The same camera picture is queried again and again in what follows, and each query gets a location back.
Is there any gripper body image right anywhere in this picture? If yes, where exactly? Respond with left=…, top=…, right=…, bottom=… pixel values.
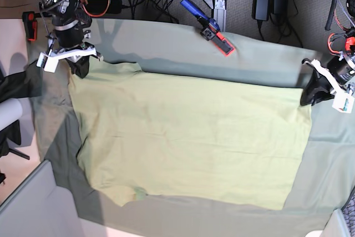
left=302, top=58, right=346, bottom=95

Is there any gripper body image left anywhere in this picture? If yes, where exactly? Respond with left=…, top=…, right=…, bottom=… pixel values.
left=52, top=42, right=103, bottom=63

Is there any light yellow-green T-shirt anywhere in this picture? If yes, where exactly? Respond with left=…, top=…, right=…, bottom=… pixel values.
left=68, top=62, right=312, bottom=210

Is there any dark green garment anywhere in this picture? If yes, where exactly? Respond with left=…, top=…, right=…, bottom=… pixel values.
left=1, top=62, right=43, bottom=102

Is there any black power brick left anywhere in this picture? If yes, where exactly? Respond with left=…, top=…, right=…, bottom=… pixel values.
left=85, top=0, right=123, bottom=15

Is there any blue orange clamp left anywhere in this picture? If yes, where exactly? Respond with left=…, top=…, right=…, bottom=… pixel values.
left=22, top=11, right=37, bottom=41

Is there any blue orange clamp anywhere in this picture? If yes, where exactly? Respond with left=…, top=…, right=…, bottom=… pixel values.
left=22, top=11, right=37, bottom=41
left=180, top=0, right=235, bottom=57

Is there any white paper roll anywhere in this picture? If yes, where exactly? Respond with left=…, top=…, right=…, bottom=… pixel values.
left=0, top=98, right=23, bottom=130

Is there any blue orange clamp centre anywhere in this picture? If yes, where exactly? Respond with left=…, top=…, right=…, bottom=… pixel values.
left=180, top=0, right=235, bottom=57

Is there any white grey bin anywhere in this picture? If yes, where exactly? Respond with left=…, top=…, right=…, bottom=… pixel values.
left=1, top=160, right=84, bottom=236

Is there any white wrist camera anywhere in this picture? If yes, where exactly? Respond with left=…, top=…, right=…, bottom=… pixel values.
left=332, top=92, right=354, bottom=114
left=36, top=52, right=59, bottom=73

